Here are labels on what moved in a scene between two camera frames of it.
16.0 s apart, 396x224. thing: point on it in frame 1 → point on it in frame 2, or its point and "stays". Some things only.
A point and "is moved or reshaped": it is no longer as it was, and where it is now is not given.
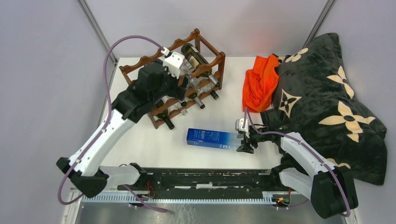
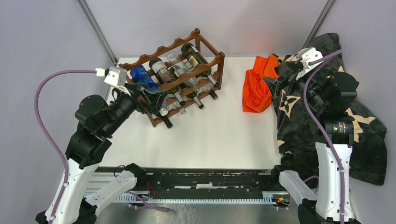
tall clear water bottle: [213, 138] is moved or reshaped
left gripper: [178, 92] → [153, 98]
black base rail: [206, 185] stays
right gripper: [245, 148] → [276, 85]
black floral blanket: [317, 101] stays
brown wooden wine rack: [191, 59] stays
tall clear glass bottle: [184, 111] is moved or reshaped
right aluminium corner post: [320, 23] stays
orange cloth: [259, 83] stays
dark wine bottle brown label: [194, 59] stays
